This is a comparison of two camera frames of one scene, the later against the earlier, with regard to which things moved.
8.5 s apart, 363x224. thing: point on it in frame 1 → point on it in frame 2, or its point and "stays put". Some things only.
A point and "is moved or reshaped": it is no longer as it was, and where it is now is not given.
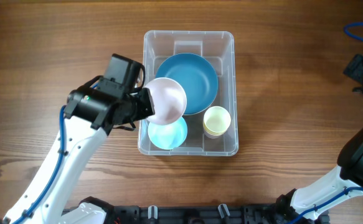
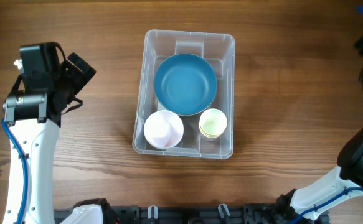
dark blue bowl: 197,76 stays put
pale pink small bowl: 169,101 → 164,129
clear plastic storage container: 193,75 stays put
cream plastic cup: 216,120 is moved or reshaped
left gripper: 147,104 → 80,77
